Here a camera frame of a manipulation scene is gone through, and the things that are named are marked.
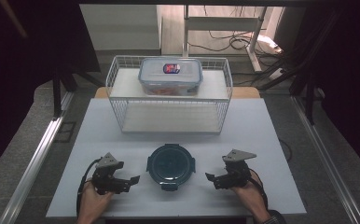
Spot white metal frame stand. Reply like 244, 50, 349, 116
182, 4, 268, 73

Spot black floor cables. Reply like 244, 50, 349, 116
187, 6, 284, 54

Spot left hand-held gripper cable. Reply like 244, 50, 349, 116
76, 158, 104, 218

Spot clear rectangular lidded food container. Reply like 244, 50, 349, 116
138, 57, 204, 97

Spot aluminium rail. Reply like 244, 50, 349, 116
291, 94, 360, 224
0, 91, 75, 224

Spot hand-held gripper cable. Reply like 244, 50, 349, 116
248, 168, 270, 210
76, 158, 104, 218

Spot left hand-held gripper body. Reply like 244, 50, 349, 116
91, 152, 131, 196

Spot wooden board under table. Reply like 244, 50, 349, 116
93, 86, 261, 100

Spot thin black cable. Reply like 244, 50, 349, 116
279, 138, 294, 162

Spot white wire two-tier rack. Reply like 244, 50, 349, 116
105, 55, 234, 134

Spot white cabinet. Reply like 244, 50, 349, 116
79, 4, 163, 52

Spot dark sleeve cuff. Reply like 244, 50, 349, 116
263, 209, 287, 224

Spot person's left hand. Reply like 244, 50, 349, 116
78, 180, 114, 218

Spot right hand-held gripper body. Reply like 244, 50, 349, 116
214, 148, 257, 190

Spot dark curtain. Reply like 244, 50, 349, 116
0, 0, 102, 182
305, 4, 360, 172

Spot black metal stand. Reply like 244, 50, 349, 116
52, 60, 105, 120
258, 8, 347, 125

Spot white power strip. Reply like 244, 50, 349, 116
267, 67, 287, 82

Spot right hand-held gripper cable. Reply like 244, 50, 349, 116
248, 168, 270, 210

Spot person's right hand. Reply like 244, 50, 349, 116
230, 172, 270, 217

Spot round dark lidded food container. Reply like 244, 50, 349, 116
145, 143, 197, 192

